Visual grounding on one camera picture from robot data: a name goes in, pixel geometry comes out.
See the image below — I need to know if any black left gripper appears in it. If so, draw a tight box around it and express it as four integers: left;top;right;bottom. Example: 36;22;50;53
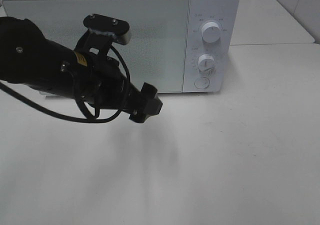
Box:
82;52;163;123

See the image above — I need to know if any white microwave door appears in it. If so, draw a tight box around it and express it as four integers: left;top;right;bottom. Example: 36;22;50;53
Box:
3;0;189;93

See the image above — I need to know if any round white door button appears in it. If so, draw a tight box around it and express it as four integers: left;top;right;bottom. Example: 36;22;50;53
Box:
194;77;210;89

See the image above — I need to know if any white timer knob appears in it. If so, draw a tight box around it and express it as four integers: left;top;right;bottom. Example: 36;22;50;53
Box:
197;54;216;73

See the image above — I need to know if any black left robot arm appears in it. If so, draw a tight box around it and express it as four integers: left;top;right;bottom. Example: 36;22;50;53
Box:
0;13;163;124

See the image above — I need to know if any white microwave oven body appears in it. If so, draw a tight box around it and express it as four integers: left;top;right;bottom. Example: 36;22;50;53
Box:
1;0;239;93

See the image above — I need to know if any upper white power knob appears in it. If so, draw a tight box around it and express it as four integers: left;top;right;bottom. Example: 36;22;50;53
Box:
201;21;222;43

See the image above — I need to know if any black left camera cable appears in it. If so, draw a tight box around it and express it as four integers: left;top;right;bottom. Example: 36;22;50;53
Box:
0;44;131;124

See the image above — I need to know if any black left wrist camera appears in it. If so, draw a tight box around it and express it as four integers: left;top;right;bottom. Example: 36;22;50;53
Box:
75;13;132;55

